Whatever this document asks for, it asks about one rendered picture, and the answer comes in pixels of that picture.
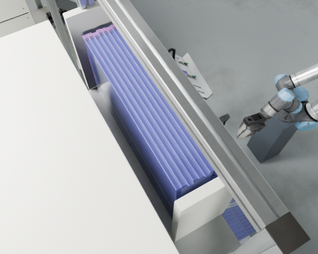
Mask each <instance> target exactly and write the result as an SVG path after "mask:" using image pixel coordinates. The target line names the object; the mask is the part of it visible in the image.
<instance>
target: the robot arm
mask: <svg viewBox="0 0 318 254"><path fill-rule="evenodd" d="M315 79H318V63H316V64H314V65H311V66H309V67H307V68H304V69H302V70H300V71H298V72H295V73H293V74H291V75H289V76H287V75H286V74H280V75H277V76H276V77H275V79H274V82H275V85H276V88H277V90H278V93H277V94H276V95H275V96H274V97H273V98H272V99H271V100H270V101H269V102H266V104H265V105H264V106H263V107H262V108H261V109H260V111H261V113H260V112H259V113H256V114H253V115H250V116H247V117H245V118H244V119H243V122H242V123H241V125H240V127H239V130H238V132H237V136H236V138H237V139H243V138H246V137H248V136H252V135H254V134H255V133H256V131H257V132H259V131H260V130H262V129H263V128H264V127H265V126H266V125H265V122H266V121H267V120H268V119H271V118H272V117H274V116H276V118H277V119H278V120H280V121H282V122H285V123H291V122H294V125H295V127H296V129H297V130H299V131H308V130H312V129H314V128H316V127H318V100H316V101H315V102H313V103H311V102H308V98H309V92H308V91H307V90H306V89H305V88H304V87H301V85H303V84H306V83H308V82H311V81H313V80H315ZM247 127H249V128H250V130H246V129H247ZM244 131H245V133H243V132H244ZM241 133H243V134H242V135H241V136H240V134H241Z"/></svg>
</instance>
